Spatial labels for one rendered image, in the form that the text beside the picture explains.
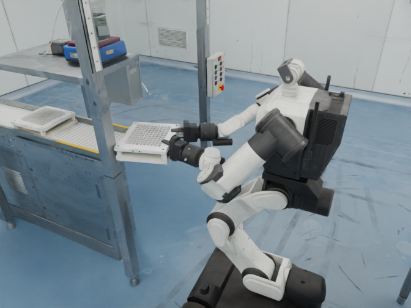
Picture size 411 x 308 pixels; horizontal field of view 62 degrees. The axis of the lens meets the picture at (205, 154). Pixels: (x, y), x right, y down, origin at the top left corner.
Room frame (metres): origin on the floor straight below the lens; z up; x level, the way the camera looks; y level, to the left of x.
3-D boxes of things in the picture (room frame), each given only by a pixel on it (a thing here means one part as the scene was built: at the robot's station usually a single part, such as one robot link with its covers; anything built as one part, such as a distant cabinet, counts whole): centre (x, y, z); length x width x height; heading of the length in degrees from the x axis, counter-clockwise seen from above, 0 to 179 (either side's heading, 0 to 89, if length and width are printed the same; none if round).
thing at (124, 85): (1.66, 0.43, 1.14); 0.22 x 0.11 x 0.20; 63
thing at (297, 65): (1.16, -0.31, 1.31); 0.10 x 0.07 x 0.09; 154
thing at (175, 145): (1.27, 0.10, 0.94); 0.12 x 0.10 x 0.13; 55
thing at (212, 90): (2.22, -0.08, 0.97); 0.17 x 0.06 x 0.26; 153
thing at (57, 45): (1.71, 0.69, 1.30); 0.12 x 0.07 x 0.06; 63
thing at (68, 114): (1.77, 0.92, 0.89); 0.25 x 0.24 x 0.02; 153
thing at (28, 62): (1.63, 0.67, 1.25); 0.62 x 0.38 x 0.04; 63
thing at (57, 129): (1.77, 0.92, 0.84); 0.24 x 0.24 x 0.02; 63
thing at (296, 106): (1.13, -0.36, 1.11); 0.34 x 0.30 x 0.36; 154
